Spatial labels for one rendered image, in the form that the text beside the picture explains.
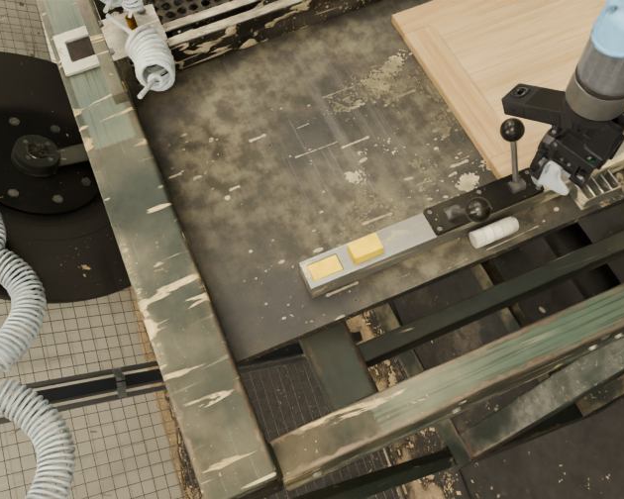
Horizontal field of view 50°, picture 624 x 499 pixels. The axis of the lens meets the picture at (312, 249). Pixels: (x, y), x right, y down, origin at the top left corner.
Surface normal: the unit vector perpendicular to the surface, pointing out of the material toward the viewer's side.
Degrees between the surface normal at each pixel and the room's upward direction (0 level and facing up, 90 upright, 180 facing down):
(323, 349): 57
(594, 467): 0
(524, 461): 0
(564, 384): 0
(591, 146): 38
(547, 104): 51
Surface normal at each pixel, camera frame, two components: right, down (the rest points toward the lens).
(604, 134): -0.73, 0.62
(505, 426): -0.79, 0.06
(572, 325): -0.04, -0.45
